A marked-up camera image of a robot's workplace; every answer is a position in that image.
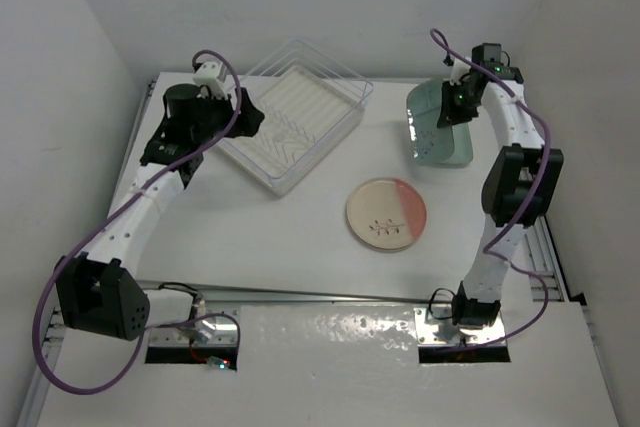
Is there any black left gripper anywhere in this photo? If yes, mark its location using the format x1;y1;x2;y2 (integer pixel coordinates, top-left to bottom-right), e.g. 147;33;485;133
190;86;262;146

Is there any light blue rectangular plate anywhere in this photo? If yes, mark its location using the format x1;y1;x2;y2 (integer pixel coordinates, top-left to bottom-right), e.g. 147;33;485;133
407;108;454;166

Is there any dark green glass plate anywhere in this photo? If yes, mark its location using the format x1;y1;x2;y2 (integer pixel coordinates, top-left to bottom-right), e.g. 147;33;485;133
406;78;473;168

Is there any cream pink round plate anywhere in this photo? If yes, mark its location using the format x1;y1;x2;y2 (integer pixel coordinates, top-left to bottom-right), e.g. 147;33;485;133
345;177;428;252

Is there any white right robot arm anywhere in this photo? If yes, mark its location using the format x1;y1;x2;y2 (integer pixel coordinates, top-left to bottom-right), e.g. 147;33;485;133
437;43;564;328

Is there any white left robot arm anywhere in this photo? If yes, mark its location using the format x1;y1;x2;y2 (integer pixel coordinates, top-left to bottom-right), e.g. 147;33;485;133
56;84;264;341

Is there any clear plastic dish rack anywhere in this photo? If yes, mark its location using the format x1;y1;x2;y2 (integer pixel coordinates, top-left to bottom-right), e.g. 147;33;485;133
218;39;374;196

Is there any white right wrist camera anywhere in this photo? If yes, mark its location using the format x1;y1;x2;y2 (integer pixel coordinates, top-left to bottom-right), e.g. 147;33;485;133
448;58;472;85

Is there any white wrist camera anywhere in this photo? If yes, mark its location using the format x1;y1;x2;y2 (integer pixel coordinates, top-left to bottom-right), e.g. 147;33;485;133
448;58;472;85
193;61;227;98

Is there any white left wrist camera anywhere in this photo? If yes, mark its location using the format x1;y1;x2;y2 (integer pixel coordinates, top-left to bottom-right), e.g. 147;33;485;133
193;61;227;98

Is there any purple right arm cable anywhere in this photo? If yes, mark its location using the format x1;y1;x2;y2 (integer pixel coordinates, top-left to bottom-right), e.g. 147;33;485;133
429;28;554;348

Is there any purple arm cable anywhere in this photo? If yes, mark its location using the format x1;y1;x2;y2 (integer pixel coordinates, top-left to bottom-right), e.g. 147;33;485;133
429;28;554;348
32;50;251;393

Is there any black right base cable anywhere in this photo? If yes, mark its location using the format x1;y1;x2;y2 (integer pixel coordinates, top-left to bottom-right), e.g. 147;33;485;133
428;287;464;331

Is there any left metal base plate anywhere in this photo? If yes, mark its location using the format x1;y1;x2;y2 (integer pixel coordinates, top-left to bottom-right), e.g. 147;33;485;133
149;315;240;348

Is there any metal base plate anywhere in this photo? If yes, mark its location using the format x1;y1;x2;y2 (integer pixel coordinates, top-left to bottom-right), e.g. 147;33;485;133
149;315;240;348
414;302;506;348

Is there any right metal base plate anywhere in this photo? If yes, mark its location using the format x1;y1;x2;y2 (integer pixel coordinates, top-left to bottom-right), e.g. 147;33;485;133
414;302;506;348

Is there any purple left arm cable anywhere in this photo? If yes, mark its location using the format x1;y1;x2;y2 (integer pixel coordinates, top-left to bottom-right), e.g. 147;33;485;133
32;50;251;393

